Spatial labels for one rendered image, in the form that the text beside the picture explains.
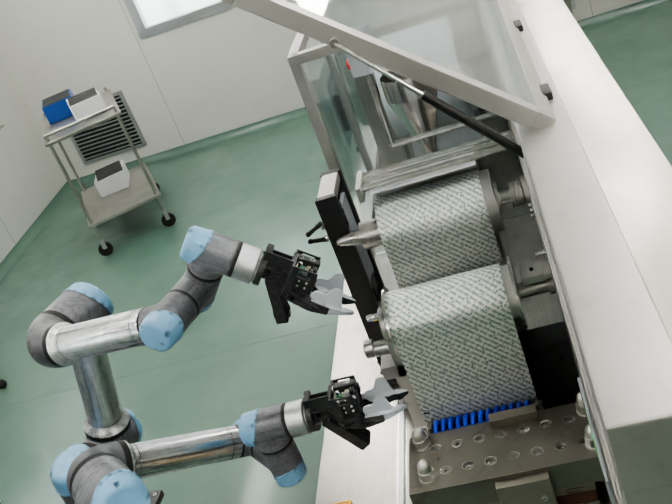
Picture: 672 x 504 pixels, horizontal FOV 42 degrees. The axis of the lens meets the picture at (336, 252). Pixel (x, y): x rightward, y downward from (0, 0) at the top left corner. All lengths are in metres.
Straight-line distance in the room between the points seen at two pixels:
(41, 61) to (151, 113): 0.99
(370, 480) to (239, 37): 5.72
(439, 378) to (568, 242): 0.78
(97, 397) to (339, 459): 0.61
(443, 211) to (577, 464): 0.58
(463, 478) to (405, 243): 0.52
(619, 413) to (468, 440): 1.00
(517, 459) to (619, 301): 0.81
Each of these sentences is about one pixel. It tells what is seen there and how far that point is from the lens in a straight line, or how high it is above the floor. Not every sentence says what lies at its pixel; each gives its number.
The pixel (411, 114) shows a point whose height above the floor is 1.43.
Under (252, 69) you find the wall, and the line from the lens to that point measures 7.43.
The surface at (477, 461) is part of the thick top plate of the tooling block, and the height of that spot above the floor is 1.03.
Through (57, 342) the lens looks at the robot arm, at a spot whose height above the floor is 1.42.
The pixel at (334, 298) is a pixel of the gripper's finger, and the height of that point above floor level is 1.35.
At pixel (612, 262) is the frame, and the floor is 1.65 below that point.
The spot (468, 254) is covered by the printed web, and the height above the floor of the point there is 1.26.
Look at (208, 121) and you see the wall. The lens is 7.66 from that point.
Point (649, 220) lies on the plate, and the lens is 1.52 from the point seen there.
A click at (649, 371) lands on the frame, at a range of 0.86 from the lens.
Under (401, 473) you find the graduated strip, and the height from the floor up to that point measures 0.90.
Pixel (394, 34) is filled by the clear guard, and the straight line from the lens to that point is 1.49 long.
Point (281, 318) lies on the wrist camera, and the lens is 1.80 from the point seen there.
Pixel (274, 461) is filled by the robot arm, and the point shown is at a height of 1.04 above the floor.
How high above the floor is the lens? 2.20
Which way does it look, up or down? 26 degrees down
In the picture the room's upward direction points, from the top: 22 degrees counter-clockwise
